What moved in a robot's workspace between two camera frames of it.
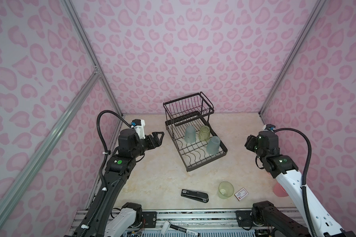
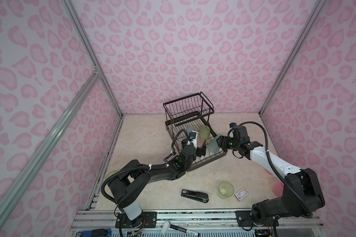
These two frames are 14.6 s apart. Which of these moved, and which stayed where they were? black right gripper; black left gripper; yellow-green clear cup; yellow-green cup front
Moved: black right gripper; black left gripper
Stayed: yellow-green cup front; yellow-green clear cup
